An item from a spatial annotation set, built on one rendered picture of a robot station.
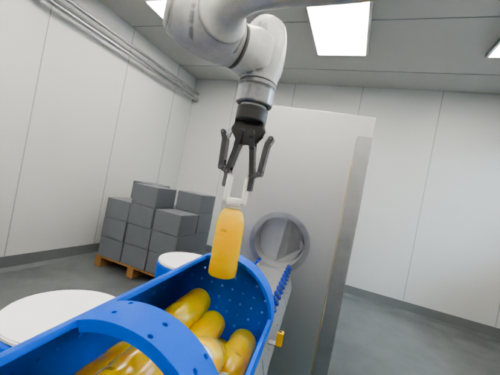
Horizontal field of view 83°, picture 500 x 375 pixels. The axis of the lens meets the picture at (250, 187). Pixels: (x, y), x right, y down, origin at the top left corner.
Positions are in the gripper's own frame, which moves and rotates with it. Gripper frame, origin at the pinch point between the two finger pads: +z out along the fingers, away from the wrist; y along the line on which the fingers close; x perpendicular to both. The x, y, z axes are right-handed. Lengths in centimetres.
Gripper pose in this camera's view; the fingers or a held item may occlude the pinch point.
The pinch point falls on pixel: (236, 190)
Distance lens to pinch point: 68.3
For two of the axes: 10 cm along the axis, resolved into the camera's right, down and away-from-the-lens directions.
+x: -2.4, -0.6, -9.7
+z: -2.0, 9.8, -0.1
